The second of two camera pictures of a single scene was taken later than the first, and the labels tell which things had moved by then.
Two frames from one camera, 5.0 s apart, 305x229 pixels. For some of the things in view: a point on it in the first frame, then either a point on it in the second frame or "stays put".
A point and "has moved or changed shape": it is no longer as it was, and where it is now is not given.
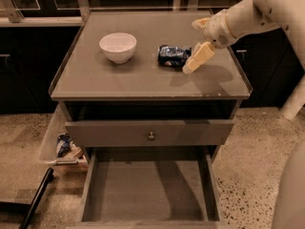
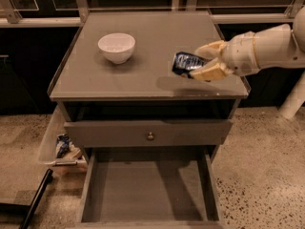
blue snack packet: x=173 y=56 has moved or changed shape
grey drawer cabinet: x=150 y=131 stays put
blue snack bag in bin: x=63 y=144 stays put
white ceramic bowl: x=118 y=47 stays put
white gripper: x=217 y=31 → x=238 y=55
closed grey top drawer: x=195 y=133 stays put
